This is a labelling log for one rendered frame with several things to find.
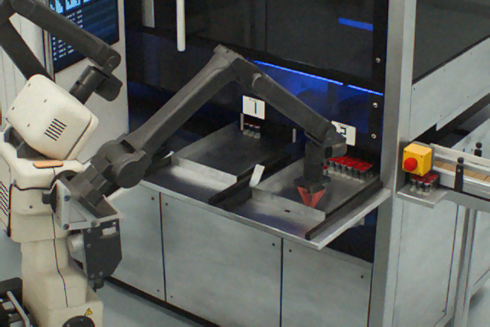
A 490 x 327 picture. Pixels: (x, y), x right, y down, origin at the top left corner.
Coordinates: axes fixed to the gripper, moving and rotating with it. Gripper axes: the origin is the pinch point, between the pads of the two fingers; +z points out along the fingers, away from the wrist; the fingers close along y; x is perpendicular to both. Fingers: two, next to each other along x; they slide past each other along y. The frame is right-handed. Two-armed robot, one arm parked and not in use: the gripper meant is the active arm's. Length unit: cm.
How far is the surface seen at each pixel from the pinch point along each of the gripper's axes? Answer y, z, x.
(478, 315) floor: 115, 77, -15
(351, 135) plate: 26.2, -15.0, 3.8
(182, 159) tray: 1.4, -0.9, 49.0
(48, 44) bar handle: -29, -37, 79
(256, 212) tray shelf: -7.1, 3.3, 13.4
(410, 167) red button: 23.4, -11.9, -19.0
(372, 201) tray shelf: 19.0, 0.1, -10.0
